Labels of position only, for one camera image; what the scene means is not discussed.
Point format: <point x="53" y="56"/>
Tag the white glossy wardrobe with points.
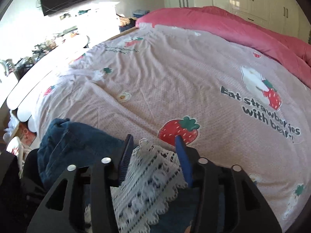
<point x="282" y="16"/>

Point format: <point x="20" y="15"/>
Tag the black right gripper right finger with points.
<point x="229" y="201"/>

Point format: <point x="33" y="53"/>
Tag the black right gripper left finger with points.
<point x="62" y="209"/>

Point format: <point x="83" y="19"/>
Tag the blue denim pants lace hem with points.
<point x="148" y="190"/>

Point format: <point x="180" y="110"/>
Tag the pink quilt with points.
<point x="291" y="52"/>

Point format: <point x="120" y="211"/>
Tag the pink strawberry print bedsheet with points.
<point x="232" y="103"/>

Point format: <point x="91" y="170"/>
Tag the black trousers of person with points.
<point x="20" y="196"/>

